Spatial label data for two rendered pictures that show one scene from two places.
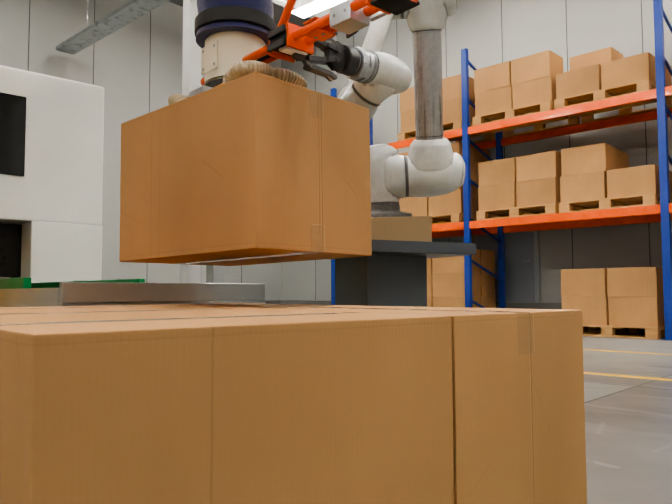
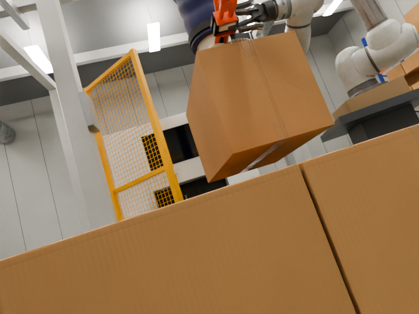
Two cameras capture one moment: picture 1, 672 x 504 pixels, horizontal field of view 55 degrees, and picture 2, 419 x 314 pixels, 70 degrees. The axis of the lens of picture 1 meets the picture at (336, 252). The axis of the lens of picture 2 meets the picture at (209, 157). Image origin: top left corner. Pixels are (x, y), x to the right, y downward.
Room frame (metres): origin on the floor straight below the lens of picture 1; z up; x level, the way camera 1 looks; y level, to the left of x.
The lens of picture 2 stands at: (0.56, -0.32, 0.52)
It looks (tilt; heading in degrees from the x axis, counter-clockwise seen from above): 10 degrees up; 35
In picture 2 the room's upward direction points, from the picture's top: 19 degrees counter-clockwise
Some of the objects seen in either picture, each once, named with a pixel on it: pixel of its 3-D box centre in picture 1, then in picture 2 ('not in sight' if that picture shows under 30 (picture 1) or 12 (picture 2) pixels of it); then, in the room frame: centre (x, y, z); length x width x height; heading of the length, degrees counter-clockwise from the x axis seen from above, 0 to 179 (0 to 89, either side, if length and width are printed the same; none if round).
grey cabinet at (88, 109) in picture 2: not in sight; (90, 112); (2.00, 1.70, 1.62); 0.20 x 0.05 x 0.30; 42
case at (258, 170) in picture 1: (241, 186); (244, 118); (1.76, 0.26, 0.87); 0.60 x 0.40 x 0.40; 47
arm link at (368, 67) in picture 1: (359, 64); (279, 8); (1.73, -0.07, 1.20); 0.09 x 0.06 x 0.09; 42
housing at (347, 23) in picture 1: (349, 16); not in sight; (1.41, -0.03, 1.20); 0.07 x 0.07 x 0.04; 42
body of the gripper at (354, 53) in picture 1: (339, 58); (262, 12); (1.68, -0.01, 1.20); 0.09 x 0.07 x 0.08; 132
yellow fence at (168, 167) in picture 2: not in sight; (136, 174); (2.33, 1.73, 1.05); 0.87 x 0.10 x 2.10; 94
